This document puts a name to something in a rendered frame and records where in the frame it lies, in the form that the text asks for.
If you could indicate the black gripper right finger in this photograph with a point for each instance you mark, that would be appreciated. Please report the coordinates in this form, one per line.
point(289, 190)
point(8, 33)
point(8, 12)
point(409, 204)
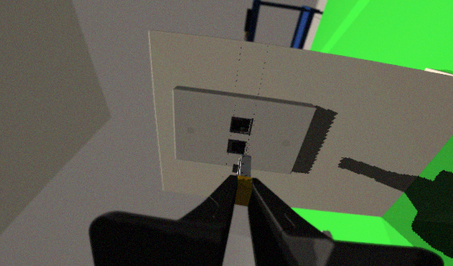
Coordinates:
point(281, 237)

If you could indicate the beige panel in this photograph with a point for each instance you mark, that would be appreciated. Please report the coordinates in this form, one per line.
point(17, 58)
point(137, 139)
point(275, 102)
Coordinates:
point(325, 132)

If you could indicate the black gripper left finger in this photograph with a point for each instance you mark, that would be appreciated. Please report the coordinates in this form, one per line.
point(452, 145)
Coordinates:
point(197, 239)

